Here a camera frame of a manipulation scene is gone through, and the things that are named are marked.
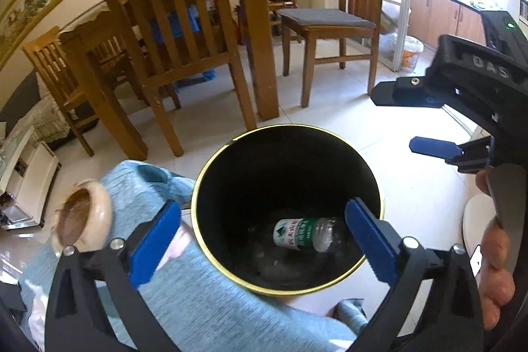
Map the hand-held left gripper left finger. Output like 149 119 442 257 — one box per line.
45 200 182 352

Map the blue plastic stool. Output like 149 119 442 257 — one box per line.
144 3 217 89

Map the beige stone ashtray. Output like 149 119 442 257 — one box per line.
51 179 114 256

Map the wooden dining table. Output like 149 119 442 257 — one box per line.
60 0 280 162

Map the framed landscape painting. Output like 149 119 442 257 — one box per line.
0 0 64 70

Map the grey seat cushion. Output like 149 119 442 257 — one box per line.
276 8 377 30

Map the wooden kitchen cabinet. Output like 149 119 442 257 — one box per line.
408 0 487 47

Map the blue floral tablecloth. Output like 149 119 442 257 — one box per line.
18 160 370 352

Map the white coffee table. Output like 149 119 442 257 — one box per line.
0 125 62 231

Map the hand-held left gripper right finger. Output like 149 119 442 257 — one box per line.
344 199 487 352

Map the black trash bin gold rim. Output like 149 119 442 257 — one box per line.
190 124 386 297

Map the person's right hand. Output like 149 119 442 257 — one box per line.
474 170 517 331

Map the white plastic bucket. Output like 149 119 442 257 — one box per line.
399 36 425 73

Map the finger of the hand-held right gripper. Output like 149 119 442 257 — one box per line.
409 135 494 173
370 77 445 108

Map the clear plastic bottle green label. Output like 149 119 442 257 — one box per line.
272 217 347 254

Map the grey sofa with lace cover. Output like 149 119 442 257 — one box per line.
0 69 100 148

